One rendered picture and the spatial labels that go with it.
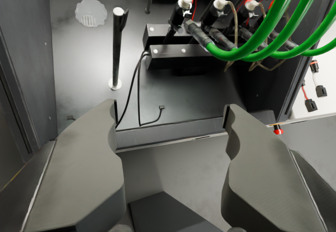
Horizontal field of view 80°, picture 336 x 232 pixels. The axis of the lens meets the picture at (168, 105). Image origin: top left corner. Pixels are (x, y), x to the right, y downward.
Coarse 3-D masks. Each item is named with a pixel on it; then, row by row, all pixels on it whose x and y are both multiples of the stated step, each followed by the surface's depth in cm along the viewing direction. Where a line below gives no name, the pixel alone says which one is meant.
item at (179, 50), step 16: (144, 32) 57; (160, 32) 54; (176, 32) 55; (144, 48) 59; (160, 48) 53; (176, 48) 54; (192, 48) 56; (160, 64) 56; (176, 64) 58; (192, 64) 60; (208, 64) 63; (224, 64) 65; (240, 64) 68
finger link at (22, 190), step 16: (48, 144) 8; (32, 160) 7; (48, 160) 7; (16, 176) 7; (32, 176) 7; (0, 192) 6; (16, 192) 6; (32, 192) 6; (0, 208) 6; (16, 208) 6; (0, 224) 5; (16, 224) 5
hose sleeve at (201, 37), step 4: (192, 24) 38; (188, 28) 38; (192, 28) 37; (196, 28) 36; (192, 32) 37; (196, 32) 36; (200, 32) 35; (196, 36) 35; (200, 36) 34; (204, 36) 34; (196, 40) 36; (200, 40) 34; (204, 40) 33; (208, 40) 33; (200, 44) 34; (204, 44) 33; (204, 48) 33
